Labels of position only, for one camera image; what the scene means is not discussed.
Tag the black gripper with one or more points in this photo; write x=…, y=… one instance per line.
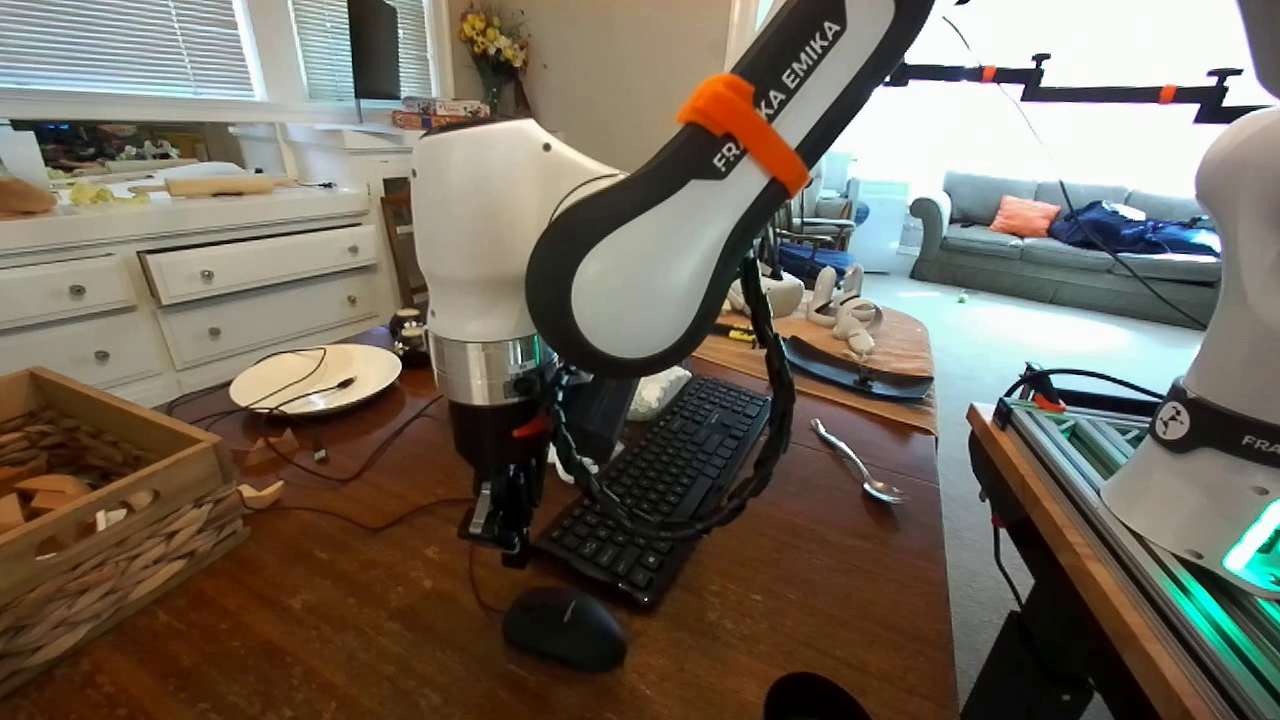
x=496, y=447

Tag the black computer mouse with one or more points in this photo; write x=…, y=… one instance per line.
x=566, y=631

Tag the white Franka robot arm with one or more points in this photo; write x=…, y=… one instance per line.
x=642, y=264

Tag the black computer keyboard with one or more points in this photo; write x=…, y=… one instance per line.
x=664, y=482

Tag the white crumpled napkin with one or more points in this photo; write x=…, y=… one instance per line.
x=662, y=392

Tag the small wooden piece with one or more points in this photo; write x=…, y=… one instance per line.
x=263, y=493

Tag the round cream plate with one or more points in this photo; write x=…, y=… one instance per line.
x=320, y=367

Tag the white drawer dresser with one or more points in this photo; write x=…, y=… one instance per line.
x=252, y=286

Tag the woven wooden crate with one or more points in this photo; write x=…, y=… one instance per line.
x=145, y=563

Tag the silver metal spoon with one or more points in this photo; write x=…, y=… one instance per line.
x=873, y=485

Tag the wooden serving board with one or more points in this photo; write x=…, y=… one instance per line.
x=893, y=353

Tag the yellow flower vase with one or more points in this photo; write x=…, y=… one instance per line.
x=496, y=60

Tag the grey sofa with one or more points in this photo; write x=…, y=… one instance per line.
x=1027, y=264

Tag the robot mounting stand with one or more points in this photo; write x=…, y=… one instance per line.
x=1104, y=563

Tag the orange pillow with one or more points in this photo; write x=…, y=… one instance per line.
x=1027, y=219

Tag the white window blinds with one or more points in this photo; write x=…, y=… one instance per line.
x=121, y=40

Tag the blue blanket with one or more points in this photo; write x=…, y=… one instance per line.
x=1134, y=231

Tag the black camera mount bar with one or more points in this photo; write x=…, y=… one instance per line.
x=1095, y=93

